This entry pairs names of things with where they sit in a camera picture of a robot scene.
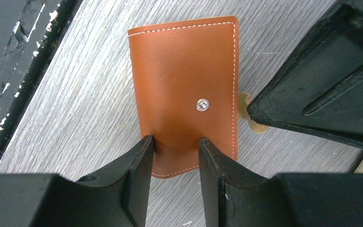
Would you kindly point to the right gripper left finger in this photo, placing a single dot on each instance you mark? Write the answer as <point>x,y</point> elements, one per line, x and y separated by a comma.
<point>116,195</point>

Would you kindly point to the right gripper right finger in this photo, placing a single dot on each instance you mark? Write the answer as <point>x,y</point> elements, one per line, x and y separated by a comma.
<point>234,196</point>

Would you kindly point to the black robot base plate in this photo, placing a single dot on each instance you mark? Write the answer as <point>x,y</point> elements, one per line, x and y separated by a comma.
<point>30,34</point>

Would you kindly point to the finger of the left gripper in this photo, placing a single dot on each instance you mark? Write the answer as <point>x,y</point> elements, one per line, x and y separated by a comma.
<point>319,88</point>

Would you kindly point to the brown leather card holder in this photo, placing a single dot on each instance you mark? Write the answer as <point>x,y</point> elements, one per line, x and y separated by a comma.
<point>185,76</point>

